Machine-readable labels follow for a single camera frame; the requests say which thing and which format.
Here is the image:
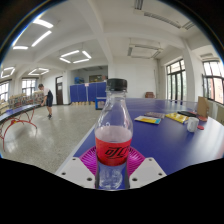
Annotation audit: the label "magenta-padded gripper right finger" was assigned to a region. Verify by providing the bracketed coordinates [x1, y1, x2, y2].
[125, 146, 168, 190]

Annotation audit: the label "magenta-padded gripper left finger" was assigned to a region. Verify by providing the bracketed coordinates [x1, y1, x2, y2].
[54, 145, 98, 190]

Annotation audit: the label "clear bottle with red label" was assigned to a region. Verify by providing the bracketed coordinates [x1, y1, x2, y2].
[94, 78, 134, 191]

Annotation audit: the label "yellow booklet with blue border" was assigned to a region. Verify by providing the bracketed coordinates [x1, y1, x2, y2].
[134, 115, 162, 125]

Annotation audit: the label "yellow book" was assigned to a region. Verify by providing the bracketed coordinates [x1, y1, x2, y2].
[164, 112, 190, 124]

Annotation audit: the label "white mug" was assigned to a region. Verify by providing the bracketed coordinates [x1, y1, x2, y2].
[186, 116, 200, 133]

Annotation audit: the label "black table tennis paddle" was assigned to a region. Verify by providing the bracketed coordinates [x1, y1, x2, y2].
[177, 110, 198, 118]

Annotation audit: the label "table tennis net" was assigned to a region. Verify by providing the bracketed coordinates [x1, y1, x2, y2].
[94, 96, 108, 110]

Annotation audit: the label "person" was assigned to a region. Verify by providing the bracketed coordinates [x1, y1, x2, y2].
[37, 83, 54, 120]

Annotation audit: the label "blue folding partition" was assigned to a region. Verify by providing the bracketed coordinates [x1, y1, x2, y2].
[69, 81, 108, 104]

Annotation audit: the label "dark door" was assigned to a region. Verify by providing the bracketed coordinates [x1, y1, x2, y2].
[55, 75, 64, 106]

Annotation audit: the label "blue table tennis table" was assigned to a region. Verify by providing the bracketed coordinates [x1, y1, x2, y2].
[0, 103, 42, 151]

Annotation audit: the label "brown cardboard box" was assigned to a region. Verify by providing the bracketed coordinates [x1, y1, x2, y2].
[196, 96, 211, 118]

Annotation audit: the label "shelf unit with boxes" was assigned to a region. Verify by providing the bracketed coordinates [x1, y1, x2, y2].
[8, 91, 44, 109]

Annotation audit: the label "white cabinet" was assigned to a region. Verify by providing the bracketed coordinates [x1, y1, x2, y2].
[215, 103, 224, 127]
[206, 99, 218, 120]

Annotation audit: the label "tall black-framed window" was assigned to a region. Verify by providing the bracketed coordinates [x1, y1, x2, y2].
[165, 59, 187, 102]

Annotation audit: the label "wide black-framed window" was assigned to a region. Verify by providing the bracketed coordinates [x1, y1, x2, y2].
[201, 60, 224, 105]

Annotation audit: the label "ceiling lights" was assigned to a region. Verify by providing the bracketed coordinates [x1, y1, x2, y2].
[0, 18, 93, 79]

